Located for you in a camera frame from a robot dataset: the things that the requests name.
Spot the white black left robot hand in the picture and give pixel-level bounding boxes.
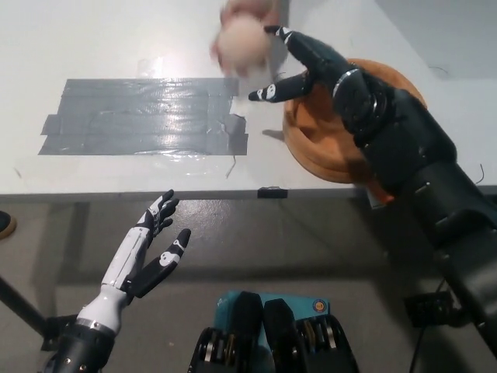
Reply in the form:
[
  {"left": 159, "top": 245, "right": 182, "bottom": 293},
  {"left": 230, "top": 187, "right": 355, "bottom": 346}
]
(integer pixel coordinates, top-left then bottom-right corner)
[{"left": 75, "top": 189, "right": 193, "bottom": 336}]

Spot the person hand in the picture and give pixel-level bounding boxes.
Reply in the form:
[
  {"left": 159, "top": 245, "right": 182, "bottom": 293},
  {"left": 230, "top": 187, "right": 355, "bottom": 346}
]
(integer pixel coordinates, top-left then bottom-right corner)
[{"left": 209, "top": 0, "right": 290, "bottom": 78}]

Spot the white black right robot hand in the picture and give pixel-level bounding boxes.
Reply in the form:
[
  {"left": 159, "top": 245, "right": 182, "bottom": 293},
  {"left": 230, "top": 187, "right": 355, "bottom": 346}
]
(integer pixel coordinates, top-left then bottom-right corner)
[{"left": 247, "top": 25, "right": 362, "bottom": 105}]

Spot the orange soft plush plate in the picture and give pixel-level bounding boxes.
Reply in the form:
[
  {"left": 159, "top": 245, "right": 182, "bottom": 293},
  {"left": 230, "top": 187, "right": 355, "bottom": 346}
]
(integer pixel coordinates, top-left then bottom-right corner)
[{"left": 282, "top": 58, "right": 429, "bottom": 210}]

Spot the black teal robot torso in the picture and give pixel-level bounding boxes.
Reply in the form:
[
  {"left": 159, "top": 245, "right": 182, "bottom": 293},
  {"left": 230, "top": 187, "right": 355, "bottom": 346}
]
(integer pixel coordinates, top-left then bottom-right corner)
[{"left": 187, "top": 290, "right": 359, "bottom": 373}]

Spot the clear tape sheet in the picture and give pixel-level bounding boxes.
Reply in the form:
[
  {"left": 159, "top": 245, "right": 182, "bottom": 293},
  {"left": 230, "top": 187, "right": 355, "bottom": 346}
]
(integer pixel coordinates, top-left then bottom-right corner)
[{"left": 69, "top": 56, "right": 249, "bottom": 180}]

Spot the black stand with base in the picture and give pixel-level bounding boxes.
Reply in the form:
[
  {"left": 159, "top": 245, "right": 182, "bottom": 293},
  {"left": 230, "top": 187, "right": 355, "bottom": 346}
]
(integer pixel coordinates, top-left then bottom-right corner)
[
  {"left": 402, "top": 291, "right": 486, "bottom": 329},
  {"left": 0, "top": 274, "right": 85, "bottom": 350}
]

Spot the round brown black object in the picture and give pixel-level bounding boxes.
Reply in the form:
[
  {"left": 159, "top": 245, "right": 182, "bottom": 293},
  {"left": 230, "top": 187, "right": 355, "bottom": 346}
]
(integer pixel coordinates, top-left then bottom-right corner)
[{"left": 0, "top": 211, "right": 19, "bottom": 241}]

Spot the small black tape piece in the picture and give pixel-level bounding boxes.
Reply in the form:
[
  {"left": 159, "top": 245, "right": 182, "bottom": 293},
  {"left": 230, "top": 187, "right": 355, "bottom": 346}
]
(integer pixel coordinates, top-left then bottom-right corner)
[{"left": 256, "top": 186, "right": 290, "bottom": 200}]

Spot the grey duct tape patch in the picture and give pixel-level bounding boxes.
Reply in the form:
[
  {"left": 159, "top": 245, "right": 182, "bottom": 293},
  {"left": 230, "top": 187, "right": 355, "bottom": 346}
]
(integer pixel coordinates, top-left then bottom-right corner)
[{"left": 37, "top": 77, "right": 249, "bottom": 156}]

